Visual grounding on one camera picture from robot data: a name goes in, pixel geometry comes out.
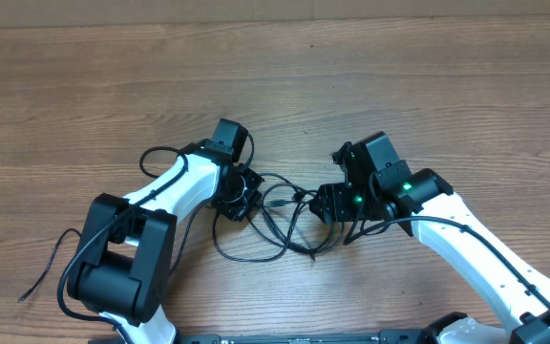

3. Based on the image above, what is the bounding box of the black USB cable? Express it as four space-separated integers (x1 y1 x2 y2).
17 198 214 304
211 172 348 264

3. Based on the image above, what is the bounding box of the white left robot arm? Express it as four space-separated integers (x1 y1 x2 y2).
57 140 264 343

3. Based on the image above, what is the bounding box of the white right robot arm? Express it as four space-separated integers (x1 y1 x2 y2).
309 132 550 343

